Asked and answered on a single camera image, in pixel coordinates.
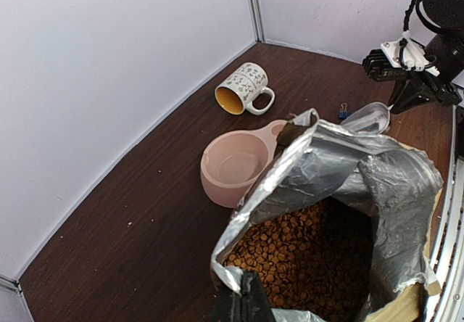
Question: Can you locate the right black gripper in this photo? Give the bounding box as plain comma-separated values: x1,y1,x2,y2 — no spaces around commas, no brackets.
388,73,463,115

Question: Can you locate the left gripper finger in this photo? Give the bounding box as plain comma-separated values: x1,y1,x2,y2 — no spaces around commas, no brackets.
208,271,276,322

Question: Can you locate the metal food scoop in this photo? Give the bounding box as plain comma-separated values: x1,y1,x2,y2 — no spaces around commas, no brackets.
341,102,392,134

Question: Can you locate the blue binder clip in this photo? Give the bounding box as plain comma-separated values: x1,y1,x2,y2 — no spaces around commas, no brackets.
339,103,351,120

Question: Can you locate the dog food bag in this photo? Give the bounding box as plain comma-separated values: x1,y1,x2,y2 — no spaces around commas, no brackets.
208,110,443,321

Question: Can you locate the pink double pet bowl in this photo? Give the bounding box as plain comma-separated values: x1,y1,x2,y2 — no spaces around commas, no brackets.
200,120,286,209

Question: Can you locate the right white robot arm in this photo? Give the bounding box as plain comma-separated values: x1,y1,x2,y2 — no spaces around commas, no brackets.
381,0,463,114

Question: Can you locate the brown dog kibble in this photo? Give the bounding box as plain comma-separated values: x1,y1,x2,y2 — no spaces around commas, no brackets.
223,198,373,321

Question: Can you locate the white patterned mug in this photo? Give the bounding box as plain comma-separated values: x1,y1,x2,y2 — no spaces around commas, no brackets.
215,62,276,116

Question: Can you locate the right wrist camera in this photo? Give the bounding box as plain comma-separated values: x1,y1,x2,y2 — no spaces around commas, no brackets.
362,37,440,82

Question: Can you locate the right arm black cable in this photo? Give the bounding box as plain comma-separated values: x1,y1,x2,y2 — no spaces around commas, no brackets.
398,0,436,69

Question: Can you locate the right aluminium frame post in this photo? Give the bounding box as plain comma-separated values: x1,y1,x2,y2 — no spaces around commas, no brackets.
248,0,265,43

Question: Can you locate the aluminium frame post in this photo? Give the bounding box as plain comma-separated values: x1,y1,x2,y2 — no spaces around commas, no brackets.
0,276,20,294
248,0,265,43

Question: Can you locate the left aluminium frame post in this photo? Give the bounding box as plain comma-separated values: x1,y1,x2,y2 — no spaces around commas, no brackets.
0,276,20,294

